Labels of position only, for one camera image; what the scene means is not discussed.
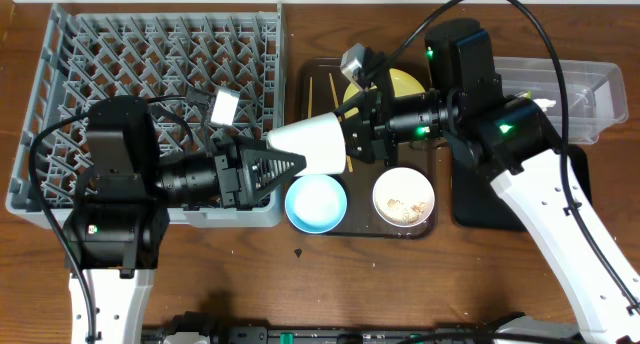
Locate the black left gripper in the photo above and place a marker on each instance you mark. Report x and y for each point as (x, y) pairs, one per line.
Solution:
(233, 187)

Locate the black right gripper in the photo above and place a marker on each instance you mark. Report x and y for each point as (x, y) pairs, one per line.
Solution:
(371, 130)

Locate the wooden chopstick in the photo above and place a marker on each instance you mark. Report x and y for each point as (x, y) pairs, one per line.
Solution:
(336, 105)
(310, 98)

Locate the white cup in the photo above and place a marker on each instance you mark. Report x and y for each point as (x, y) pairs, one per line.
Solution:
(319, 139)

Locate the white bowl with food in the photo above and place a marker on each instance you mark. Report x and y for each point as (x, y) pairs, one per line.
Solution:
(403, 197)

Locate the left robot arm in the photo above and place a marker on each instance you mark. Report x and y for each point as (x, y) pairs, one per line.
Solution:
(121, 210)

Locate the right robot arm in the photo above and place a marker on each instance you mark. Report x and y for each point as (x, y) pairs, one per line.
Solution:
(510, 144)

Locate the grey dishwasher rack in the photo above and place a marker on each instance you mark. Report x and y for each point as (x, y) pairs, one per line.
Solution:
(89, 57)

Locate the clear plastic waste bin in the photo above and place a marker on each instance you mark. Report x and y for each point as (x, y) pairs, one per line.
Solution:
(595, 92)

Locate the yellow plate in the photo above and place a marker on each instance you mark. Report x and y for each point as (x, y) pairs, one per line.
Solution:
(403, 85)

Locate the light blue bowl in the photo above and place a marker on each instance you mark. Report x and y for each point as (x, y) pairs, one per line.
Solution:
(316, 204)

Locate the dark brown serving tray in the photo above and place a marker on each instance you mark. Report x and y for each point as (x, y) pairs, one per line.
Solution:
(361, 219)

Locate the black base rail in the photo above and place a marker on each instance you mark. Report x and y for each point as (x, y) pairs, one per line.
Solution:
(193, 327)

